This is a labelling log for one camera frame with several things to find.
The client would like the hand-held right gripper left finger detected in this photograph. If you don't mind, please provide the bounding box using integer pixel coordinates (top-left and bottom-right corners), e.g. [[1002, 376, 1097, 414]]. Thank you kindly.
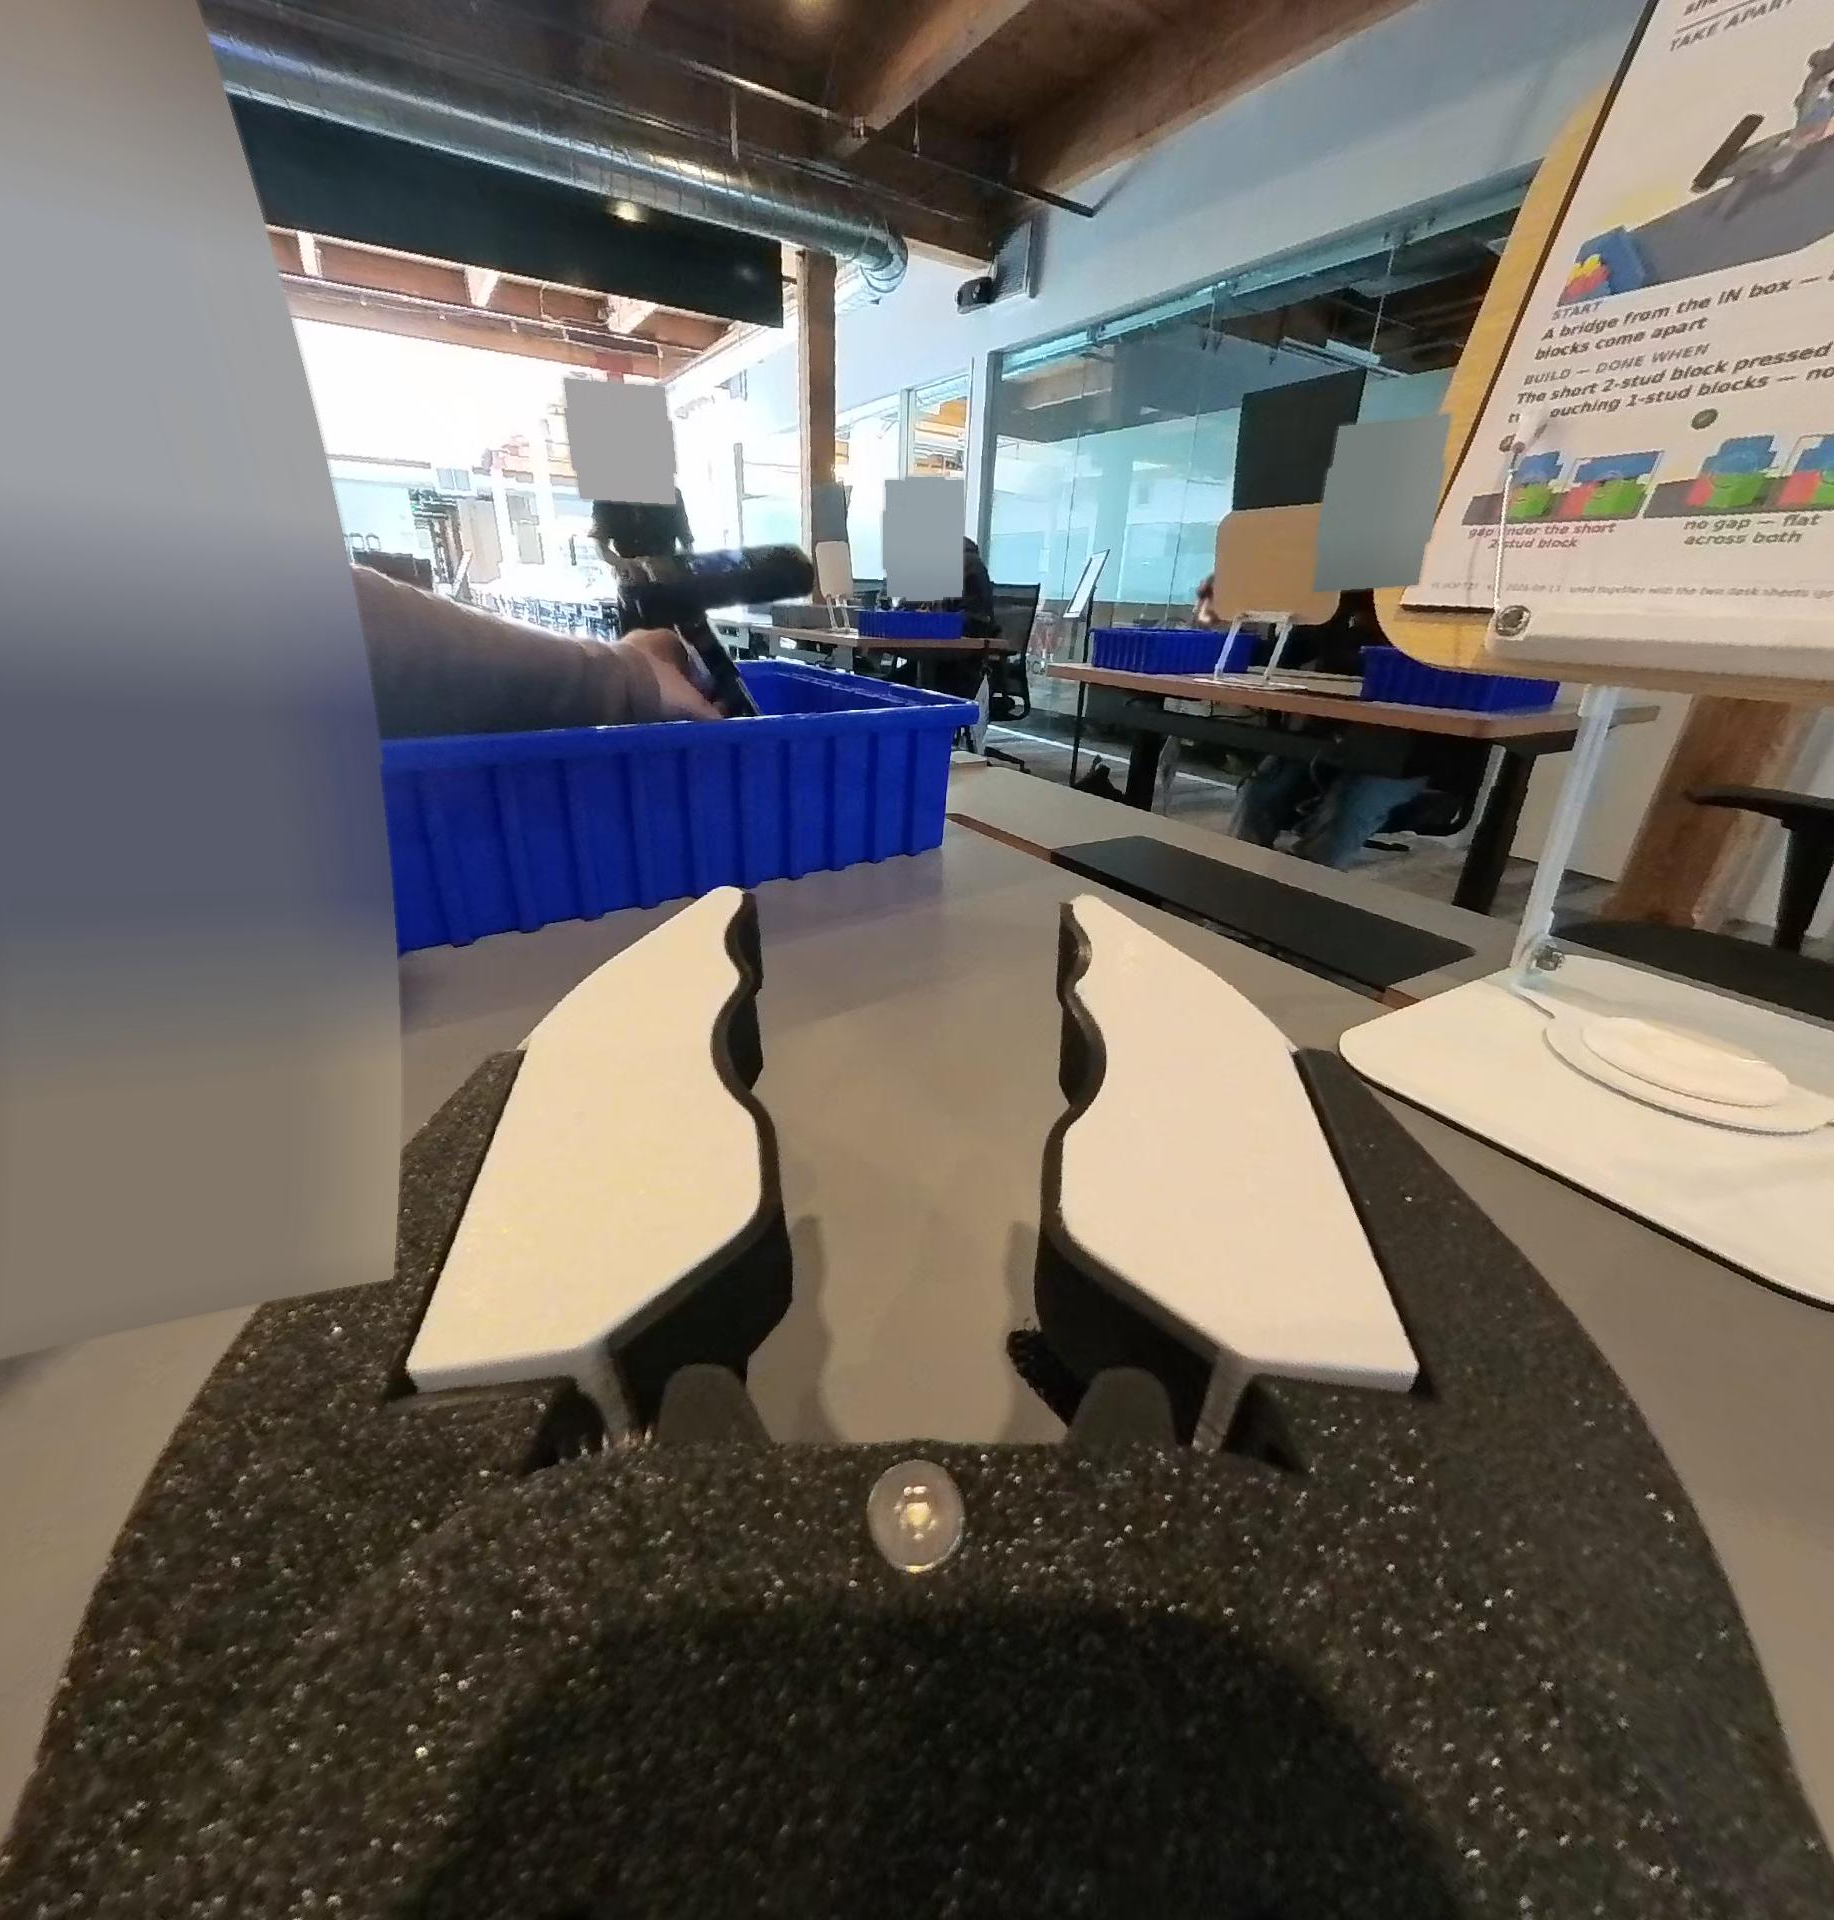
[[405, 886, 795, 1442]]

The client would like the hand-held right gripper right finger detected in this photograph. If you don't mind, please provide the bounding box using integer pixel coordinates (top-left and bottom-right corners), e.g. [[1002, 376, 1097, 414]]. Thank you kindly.
[[1032, 895, 1423, 1451]]

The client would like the person's left forearm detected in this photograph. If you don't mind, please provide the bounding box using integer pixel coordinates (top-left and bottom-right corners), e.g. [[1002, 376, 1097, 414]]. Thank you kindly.
[[353, 567, 665, 742]]

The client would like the person's left hand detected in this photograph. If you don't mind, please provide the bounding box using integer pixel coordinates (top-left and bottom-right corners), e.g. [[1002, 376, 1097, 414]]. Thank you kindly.
[[616, 626, 723, 725]]

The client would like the wooden top desk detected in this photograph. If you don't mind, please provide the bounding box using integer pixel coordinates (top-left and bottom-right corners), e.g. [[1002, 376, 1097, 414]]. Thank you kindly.
[[707, 607, 1010, 669], [1047, 660, 1587, 916]]

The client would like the black table mat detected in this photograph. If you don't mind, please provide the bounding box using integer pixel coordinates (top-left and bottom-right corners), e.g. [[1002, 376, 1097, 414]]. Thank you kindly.
[[1050, 836, 1473, 995]]

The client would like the white table mat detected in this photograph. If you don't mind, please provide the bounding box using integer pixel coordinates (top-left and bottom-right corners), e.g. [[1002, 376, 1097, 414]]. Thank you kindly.
[[1336, 960, 1834, 1323]]

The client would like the white oval pad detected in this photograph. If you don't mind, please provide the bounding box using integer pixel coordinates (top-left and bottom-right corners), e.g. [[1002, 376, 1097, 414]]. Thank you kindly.
[[1581, 1015, 1794, 1110]]

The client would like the clear acrylic stand leg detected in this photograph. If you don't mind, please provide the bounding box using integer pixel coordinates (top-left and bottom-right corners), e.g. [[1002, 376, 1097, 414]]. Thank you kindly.
[[1515, 682, 1625, 995]]

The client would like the small wooden board stand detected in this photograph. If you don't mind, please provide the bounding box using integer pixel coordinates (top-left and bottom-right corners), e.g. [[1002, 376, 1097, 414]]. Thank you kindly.
[[1210, 505, 1342, 687]]

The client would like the black panel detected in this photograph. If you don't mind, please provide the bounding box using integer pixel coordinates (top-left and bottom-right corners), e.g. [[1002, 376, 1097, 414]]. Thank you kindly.
[[1230, 366, 1368, 516]]

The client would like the wooden pillar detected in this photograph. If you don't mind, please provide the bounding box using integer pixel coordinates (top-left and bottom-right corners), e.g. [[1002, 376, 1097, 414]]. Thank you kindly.
[[1598, 697, 1820, 935]]

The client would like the instruction sheet on stand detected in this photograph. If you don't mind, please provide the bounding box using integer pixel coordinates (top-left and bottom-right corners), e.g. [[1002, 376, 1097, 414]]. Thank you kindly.
[[1372, 82, 1834, 705]]

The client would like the printed instruction sheet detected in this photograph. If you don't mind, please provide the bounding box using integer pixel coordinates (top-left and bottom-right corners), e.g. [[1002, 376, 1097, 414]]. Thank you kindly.
[[1418, 0, 1834, 665]]

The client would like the silver ventilation duct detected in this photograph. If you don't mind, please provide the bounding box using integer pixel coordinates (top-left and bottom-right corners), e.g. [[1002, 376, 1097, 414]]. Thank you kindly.
[[224, 32, 913, 297]]

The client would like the black wall speaker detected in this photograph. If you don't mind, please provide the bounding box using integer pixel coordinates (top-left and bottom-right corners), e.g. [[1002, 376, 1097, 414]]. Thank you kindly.
[[957, 222, 1038, 310]]

